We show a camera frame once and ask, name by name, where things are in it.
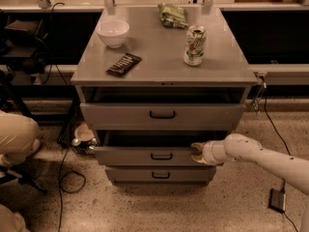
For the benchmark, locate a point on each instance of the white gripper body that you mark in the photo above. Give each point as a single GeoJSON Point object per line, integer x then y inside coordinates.
{"type": "Point", "coordinates": [208, 153]}

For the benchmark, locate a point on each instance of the white green soda can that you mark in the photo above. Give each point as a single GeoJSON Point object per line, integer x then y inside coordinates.
{"type": "Point", "coordinates": [195, 45]}

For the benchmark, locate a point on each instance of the grey bottom drawer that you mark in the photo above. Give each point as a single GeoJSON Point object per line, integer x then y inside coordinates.
{"type": "Point", "coordinates": [172, 175]}

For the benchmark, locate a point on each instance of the dark equipment on shelf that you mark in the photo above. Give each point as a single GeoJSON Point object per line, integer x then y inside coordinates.
{"type": "Point", "coordinates": [24, 48]}

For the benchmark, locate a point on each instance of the black power adapter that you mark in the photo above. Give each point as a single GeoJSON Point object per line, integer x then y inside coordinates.
{"type": "Point", "coordinates": [277, 200]}

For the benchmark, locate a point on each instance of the dark snack bar wrapper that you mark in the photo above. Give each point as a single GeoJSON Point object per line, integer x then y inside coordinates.
{"type": "Point", "coordinates": [124, 65]}

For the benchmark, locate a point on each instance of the grey drawer cabinet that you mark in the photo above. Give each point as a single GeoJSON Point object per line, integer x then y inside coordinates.
{"type": "Point", "coordinates": [161, 50]}

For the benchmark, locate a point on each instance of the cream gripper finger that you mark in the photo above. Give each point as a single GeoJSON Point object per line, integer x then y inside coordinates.
{"type": "Point", "coordinates": [198, 145]}
{"type": "Point", "coordinates": [198, 159]}

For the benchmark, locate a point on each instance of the grey top drawer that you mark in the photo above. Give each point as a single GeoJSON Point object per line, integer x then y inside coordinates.
{"type": "Point", "coordinates": [163, 109]}

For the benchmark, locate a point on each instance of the green chip bag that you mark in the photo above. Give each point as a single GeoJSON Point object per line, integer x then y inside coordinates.
{"type": "Point", "coordinates": [172, 16]}

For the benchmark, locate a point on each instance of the black tripod leg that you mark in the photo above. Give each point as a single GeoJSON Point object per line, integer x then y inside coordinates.
{"type": "Point", "coordinates": [22, 178]}

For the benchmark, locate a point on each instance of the grey drawer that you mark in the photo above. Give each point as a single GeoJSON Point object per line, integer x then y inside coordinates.
{"type": "Point", "coordinates": [138, 148]}
{"type": "Point", "coordinates": [163, 109]}
{"type": "Point", "coordinates": [172, 175]}

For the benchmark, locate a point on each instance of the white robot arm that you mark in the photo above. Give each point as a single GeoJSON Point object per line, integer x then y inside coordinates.
{"type": "Point", "coordinates": [292, 170]}

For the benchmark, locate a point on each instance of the wire basket with items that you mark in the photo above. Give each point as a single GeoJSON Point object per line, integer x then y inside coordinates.
{"type": "Point", "coordinates": [76, 134]}

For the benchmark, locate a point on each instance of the white bowl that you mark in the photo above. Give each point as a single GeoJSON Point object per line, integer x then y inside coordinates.
{"type": "Point", "coordinates": [113, 32]}

